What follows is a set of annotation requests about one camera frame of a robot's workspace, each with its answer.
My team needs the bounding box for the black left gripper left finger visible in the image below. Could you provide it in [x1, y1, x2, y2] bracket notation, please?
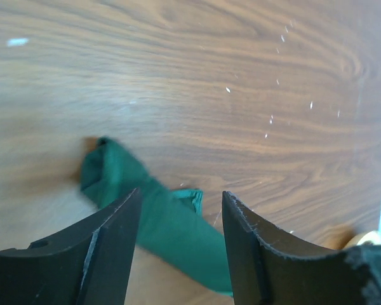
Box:
[0, 189, 142, 304]

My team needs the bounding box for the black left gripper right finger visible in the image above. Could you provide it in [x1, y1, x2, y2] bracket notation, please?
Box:
[222, 191, 381, 304]

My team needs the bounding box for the green cloth napkin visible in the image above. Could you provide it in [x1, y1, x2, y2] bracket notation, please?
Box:
[80, 137, 233, 296]

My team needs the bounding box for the round wooden plate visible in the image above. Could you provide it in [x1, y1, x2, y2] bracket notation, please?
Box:
[344, 231, 381, 249]

